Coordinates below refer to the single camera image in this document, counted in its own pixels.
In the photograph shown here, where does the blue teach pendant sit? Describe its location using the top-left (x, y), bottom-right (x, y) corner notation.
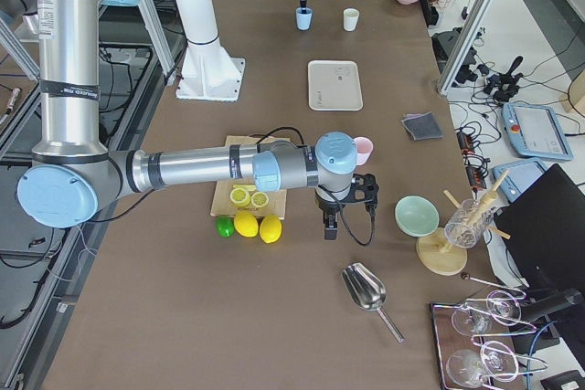
top-left (492, 158), bottom-right (548, 203)
top-left (502, 102), bottom-right (574, 162)

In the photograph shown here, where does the cream rabbit tray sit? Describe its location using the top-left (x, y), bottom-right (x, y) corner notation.
top-left (307, 60), bottom-right (363, 111)

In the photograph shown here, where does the black laptop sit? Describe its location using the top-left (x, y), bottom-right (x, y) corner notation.
top-left (495, 164), bottom-right (584, 292)

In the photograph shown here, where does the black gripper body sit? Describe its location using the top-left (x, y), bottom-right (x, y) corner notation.
top-left (315, 174), bottom-right (379, 226)

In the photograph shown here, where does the pink cup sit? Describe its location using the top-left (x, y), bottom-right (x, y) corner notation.
top-left (354, 136), bottom-right (374, 166)

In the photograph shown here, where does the metal ice scoop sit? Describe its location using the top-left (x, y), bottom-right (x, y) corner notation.
top-left (342, 262), bottom-right (405, 343)

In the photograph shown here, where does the mirror glass tray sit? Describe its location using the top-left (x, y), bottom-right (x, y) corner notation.
top-left (431, 300), bottom-right (548, 389)

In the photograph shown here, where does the lemon slice near knife tip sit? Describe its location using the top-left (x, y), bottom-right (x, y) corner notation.
top-left (229, 188), bottom-right (250, 207)

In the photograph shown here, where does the wine glass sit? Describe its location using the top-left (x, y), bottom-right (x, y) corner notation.
top-left (446, 341), bottom-right (519, 389)
top-left (452, 290), bottom-right (521, 336)

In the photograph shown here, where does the wine glass lower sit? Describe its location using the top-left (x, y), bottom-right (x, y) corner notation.
top-left (446, 341), bottom-right (519, 389)

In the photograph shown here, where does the wine glass upper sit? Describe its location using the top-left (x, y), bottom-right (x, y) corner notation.
top-left (452, 290), bottom-right (521, 336)

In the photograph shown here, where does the wooden cutting board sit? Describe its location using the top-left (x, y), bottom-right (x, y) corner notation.
top-left (209, 134), bottom-right (290, 220)

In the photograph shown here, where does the wooden cup stand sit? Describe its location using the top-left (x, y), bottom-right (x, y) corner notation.
top-left (416, 171), bottom-right (511, 276)

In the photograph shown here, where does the clear glass mug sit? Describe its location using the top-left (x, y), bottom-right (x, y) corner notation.
top-left (444, 199), bottom-right (495, 248)

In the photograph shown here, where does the whole lemon middle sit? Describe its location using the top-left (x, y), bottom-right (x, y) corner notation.
top-left (233, 210), bottom-right (259, 237)

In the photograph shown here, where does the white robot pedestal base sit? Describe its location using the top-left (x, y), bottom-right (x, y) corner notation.
top-left (175, 0), bottom-right (245, 102)

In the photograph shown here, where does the green bowl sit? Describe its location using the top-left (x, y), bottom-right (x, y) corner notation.
top-left (395, 195), bottom-right (440, 237)

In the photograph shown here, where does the lemon slice near handle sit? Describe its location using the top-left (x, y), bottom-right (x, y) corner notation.
top-left (250, 191), bottom-right (270, 209)

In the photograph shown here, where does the grey folded cloth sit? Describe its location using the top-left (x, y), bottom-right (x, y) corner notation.
top-left (401, 111), bottom-right (443, 141)

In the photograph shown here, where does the cream white cup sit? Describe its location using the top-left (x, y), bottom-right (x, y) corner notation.
top-left (343, 8), bottom-right (360, 32)

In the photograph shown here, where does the yellow plastic knife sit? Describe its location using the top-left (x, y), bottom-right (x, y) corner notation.
top-left (232, 184), bottom-right (257, 192)

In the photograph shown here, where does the whole lemon outer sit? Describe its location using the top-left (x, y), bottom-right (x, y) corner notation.
top-left (259, 215), bottom-right (282, 244)

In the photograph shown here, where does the whole lemon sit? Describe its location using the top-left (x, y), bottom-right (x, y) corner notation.
top-left (233, 210), bottom-right (259, 237)
top-left (259, 215), bottom-right (282, 244)

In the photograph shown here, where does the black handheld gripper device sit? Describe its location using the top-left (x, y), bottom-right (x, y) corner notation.
top-left (484, 56), bottom-right (524, 105)

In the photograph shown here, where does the light blue cup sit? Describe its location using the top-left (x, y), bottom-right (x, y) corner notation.
top-left (295, 7), bottom-right (313, 31)

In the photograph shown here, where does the green lime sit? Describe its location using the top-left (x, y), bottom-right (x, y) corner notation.
top-left (216, 216), bottom-right (235, 237)

